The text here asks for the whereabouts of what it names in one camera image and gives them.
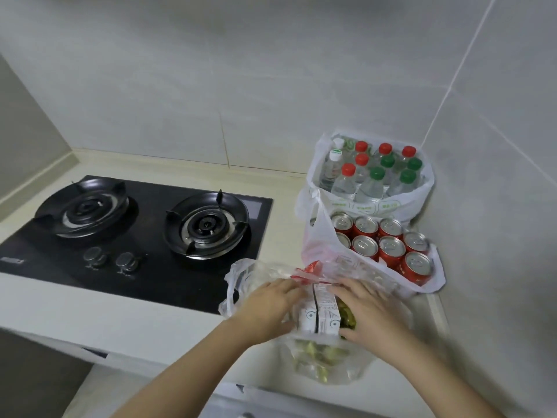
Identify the group of red drink cans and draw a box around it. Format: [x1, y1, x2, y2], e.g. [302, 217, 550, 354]
[331, 211, 436, 287]

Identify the white plastic bag with cans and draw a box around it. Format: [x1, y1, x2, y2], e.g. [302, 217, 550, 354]
[301, 203, 446, 297]

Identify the group of clear water bottles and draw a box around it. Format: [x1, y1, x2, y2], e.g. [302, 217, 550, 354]
[319, 137, 425, 203]

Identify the white milk carton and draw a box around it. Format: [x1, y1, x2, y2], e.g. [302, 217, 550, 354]
[312, 283, 343, 336]
[297, 296, 318, 336]

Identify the grey stove knob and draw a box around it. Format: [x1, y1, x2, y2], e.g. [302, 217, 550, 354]
[83, 246, 108, 270]
[115, 252, 142, 275]

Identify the black glass gas hob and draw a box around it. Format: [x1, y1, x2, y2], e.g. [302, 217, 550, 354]
[0, 175, 274, 316]

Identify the person's left hand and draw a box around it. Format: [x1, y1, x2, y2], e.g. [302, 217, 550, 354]
[232, 278, 307, 345]

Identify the white plastic bag with bottles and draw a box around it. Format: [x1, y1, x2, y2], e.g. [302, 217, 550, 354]
[295, 131, 436, 228]

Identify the yellowish green food packet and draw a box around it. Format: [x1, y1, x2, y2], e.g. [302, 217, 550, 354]
[295, 338, 351, 382]

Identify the person's left forearm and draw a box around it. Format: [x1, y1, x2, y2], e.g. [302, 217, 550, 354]
[111, 320, 262, 418]

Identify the red snack packet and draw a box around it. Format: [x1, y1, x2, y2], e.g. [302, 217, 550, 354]
[291, 262, 325, 284]

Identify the clear plastic bag with groceries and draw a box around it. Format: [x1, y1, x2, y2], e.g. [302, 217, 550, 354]
[219, 258, 414, 385]

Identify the person's right forearm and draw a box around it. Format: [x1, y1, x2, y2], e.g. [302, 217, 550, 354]
[370, 339, 507, 418]

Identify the person's right hand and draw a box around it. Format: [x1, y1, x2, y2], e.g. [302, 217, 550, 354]
[333, 278, 414, 358]

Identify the black burner pan support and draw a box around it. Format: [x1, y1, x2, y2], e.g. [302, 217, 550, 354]
[35, 178, 130, 239]
[163, 190, 252, 261]

